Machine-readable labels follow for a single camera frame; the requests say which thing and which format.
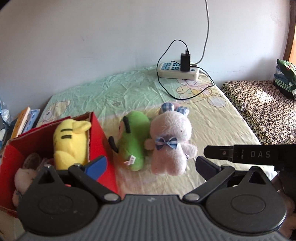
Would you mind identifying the yellow tiger plush toy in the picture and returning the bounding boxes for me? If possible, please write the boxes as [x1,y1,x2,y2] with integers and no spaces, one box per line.
[53,119,91,170]

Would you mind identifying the pink plush rabbit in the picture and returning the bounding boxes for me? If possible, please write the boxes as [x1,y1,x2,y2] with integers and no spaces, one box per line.
[144,102,198,176]

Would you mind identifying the green plush toy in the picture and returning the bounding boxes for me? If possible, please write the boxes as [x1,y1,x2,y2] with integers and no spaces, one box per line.
[108,111,151,171]

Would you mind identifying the white plush rabbit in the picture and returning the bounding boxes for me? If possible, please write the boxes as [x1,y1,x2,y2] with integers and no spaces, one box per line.
[12,168,38,207]

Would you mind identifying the cartoon print bed sheet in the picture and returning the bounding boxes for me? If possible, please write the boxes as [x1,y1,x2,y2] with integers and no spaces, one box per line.
[38,67,259,196]

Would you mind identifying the red cardboard box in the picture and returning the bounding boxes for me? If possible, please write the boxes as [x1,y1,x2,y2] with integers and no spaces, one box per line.
[1,112,118,217]

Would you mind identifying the folded green clothes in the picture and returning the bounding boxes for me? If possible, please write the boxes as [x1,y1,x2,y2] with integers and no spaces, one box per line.
[274,59,295,100]

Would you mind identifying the orange book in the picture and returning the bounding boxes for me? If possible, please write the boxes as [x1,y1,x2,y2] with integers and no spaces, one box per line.
[11,107,31,139]

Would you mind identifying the white power strip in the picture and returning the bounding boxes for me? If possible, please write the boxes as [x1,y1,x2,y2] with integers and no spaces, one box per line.
[158,62,200,80]

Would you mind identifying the black power adapter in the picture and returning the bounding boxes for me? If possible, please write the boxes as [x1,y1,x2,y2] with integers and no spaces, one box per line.
[180,50,191,72]

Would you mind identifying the black charging cable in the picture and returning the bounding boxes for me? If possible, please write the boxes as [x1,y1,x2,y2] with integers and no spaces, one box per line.
[156,39,216,100]

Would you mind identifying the grey power strip cord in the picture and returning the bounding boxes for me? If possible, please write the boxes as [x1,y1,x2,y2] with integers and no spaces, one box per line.
[190,0,210,67]

